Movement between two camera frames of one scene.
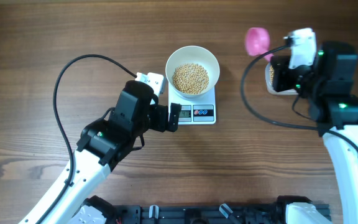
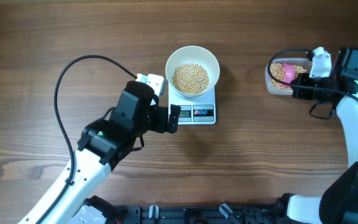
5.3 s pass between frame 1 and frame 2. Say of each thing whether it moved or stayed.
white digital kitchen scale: stayed
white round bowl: stayed
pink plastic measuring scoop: moved
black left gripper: stayed
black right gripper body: moved
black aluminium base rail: stayed
